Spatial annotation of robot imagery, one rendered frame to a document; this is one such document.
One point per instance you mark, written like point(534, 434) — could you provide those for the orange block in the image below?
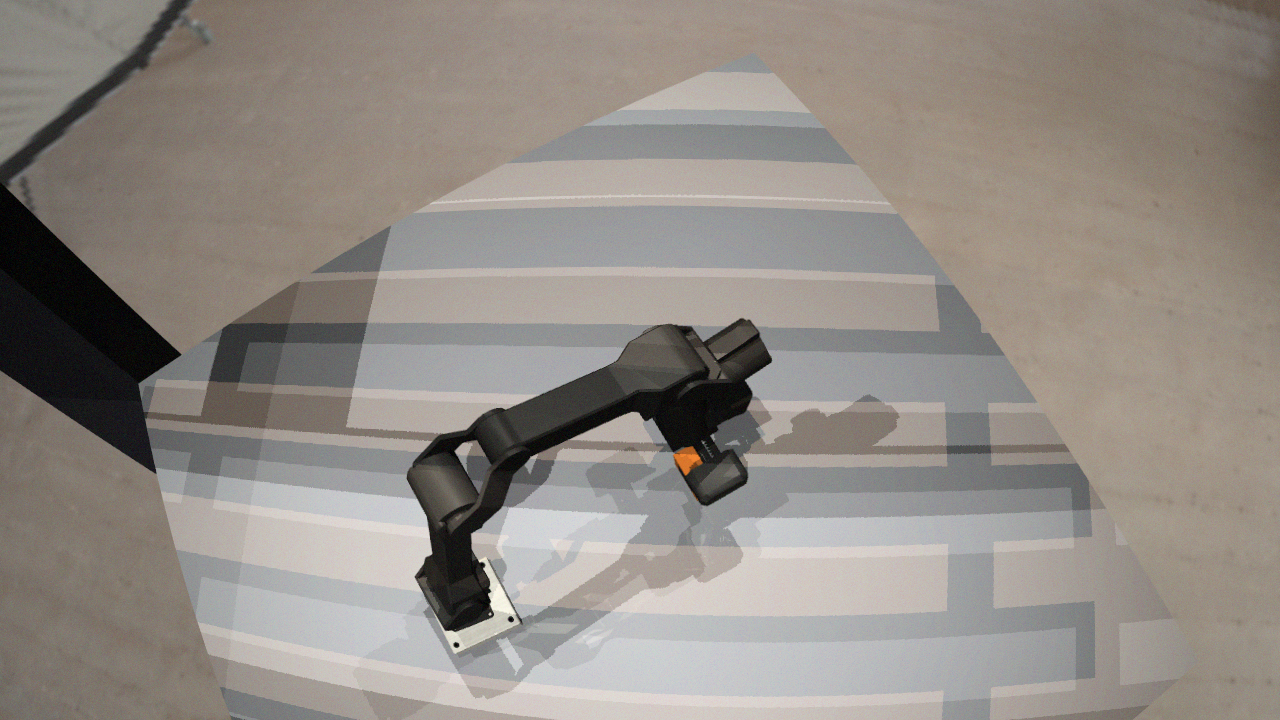
point(686, 460)

